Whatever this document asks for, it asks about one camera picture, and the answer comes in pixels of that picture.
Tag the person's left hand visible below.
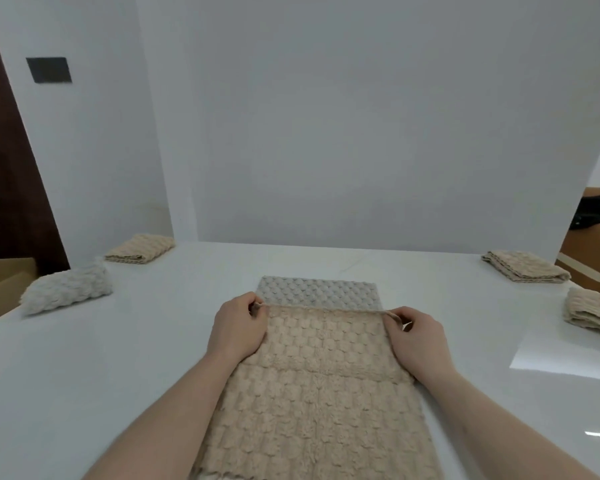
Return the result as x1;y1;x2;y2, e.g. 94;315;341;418
206;292;269;366

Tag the person's right hand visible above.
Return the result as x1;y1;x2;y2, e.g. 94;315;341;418
382;306;461;384

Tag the beige textured towel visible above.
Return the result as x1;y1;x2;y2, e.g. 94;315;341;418
190;301;443;480

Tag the person's right forearm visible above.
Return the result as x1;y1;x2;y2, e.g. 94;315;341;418
414;367;600;480

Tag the person's left forearm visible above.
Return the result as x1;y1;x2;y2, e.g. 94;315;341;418
83;351;246;480

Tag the grey textured towel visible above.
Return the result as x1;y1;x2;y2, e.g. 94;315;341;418
256;276;384;312

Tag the beige folded towel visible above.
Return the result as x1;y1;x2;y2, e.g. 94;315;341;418
563;287;600;340
104;234;176;264
481;250;572;284

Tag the white fluffy folded towel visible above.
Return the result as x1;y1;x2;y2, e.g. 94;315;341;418
20;259;114;316

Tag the brown cardboard box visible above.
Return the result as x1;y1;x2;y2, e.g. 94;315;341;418
554;188;600;298

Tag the black cloth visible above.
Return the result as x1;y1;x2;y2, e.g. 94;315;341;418
570;194;600;231

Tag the dark brown wooden door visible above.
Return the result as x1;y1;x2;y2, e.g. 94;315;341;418
0;0;71;275

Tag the black wall switch plate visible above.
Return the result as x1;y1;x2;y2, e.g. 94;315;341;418
26;57;74;85

